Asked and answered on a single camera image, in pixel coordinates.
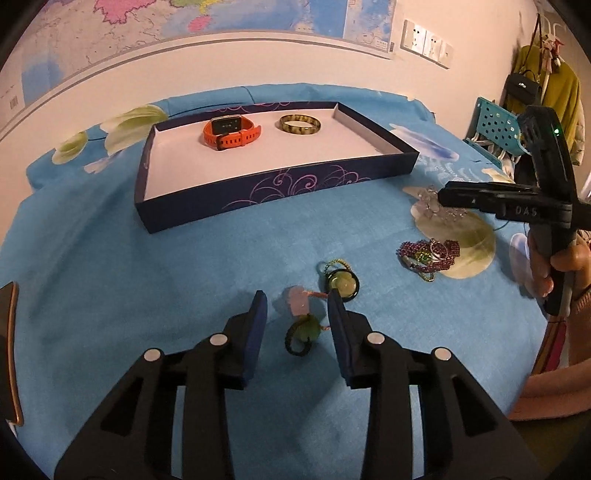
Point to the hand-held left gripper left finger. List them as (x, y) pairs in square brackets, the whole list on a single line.
[(256, 332)]

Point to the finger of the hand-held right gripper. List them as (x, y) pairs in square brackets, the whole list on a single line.
[(466, 201), (489, 186)]

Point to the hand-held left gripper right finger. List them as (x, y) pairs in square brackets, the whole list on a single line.
[(339, 337)]

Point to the green jade charm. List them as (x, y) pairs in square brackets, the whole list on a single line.
[(308, 330)]

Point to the pale jade pendant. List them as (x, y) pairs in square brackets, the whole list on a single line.
[(341, 281)]

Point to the navy cardboard box tray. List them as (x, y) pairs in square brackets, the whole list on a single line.
[(277, 147)]

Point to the person's right forearm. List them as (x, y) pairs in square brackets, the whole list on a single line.
[(554, 392)]

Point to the person's right hand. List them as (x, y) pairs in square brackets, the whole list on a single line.
[(538, 272)]

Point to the teal perforated stool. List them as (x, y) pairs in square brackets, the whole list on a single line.
[(496, 122)]

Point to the yellow coat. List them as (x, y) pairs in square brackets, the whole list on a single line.
[(565, 92)]

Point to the black handbag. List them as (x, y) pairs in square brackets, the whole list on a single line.
[(521, 90)]

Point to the blue floral blanket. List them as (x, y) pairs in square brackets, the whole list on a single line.
[(138, 286)]

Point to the white coat rack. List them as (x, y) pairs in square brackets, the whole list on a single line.
[(549, 32)]

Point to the mottled green bangle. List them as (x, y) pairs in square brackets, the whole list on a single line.
[(285, 127)]

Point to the orange smartwatch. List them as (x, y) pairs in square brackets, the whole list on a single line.
[(231, 134)]

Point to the gold-edged smartphone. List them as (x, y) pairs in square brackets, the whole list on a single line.
[(7, 350)]

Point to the white wall socket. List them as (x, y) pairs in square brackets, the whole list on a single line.
[(445, 54), (430, 44), (412, 34)]

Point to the wall map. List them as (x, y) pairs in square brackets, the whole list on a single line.
[(369, 18), (184, 18)]

